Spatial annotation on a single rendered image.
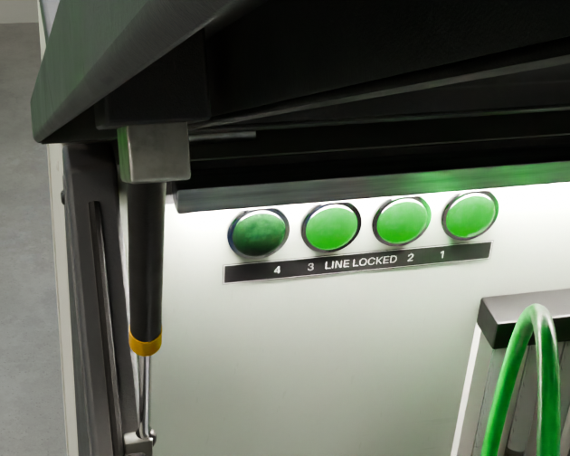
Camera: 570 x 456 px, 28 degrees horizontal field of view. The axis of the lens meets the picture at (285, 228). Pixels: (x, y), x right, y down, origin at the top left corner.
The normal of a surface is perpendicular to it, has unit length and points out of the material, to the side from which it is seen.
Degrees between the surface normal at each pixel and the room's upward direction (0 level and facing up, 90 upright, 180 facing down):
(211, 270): 90
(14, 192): 0
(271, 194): 90
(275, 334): 90
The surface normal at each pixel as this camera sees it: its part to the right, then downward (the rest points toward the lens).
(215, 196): 0.24, 0.54
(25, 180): 0.06, -0.83
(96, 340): 0.20, -0.24
